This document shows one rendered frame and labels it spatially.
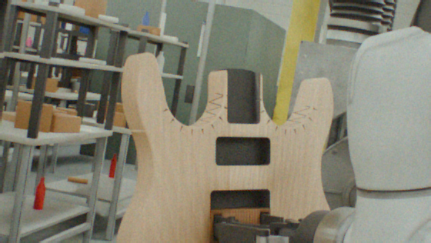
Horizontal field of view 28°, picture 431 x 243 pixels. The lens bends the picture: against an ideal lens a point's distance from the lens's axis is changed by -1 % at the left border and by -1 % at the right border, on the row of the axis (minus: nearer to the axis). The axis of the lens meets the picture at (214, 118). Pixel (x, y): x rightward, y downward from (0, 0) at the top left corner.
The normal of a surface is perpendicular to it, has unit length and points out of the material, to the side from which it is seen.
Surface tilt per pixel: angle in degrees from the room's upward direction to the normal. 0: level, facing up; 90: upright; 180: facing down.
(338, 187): 89
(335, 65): 90
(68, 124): 90
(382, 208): 97
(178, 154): 81
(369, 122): 99
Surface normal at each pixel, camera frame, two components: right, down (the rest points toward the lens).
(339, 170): -0.29, -0.08
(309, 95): -0.80, -0.33
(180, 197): 0.54, -0.02
